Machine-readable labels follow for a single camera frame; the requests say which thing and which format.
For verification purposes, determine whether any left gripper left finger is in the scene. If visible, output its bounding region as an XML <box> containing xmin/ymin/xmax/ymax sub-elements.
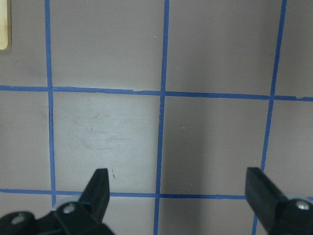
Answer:
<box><xmin>0</xmin><ymin>168</ymin><xmax>114</xmax><ymax>235</ymax></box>

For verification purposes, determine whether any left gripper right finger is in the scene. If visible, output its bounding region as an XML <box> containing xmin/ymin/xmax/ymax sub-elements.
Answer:
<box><xmin>245</xmin><ymin>167</ymin><xmax>313</xmax><ymax>235</ymax></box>

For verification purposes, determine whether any wooden cup rack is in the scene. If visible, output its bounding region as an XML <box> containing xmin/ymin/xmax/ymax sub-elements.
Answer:
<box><xmin>0</xmin><ymin>0</ymin><xmax>12</xmax><ymax>51</ymax></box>

